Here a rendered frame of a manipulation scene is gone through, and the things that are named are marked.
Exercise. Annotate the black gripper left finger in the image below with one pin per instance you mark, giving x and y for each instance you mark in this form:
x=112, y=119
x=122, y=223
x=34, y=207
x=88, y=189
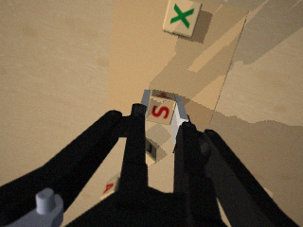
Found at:
x=40, y=197

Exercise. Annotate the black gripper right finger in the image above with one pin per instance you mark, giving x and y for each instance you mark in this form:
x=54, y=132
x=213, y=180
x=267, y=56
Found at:
x=243, y=200

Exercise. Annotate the tan square mat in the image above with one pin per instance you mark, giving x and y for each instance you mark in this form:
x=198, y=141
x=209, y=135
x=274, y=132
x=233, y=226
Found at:
x=144, y=57

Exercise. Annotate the cream letter block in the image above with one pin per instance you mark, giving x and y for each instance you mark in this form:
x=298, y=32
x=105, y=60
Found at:
x=150, y=153
x=161, y=107
x=110, y=188
x=181, y=17

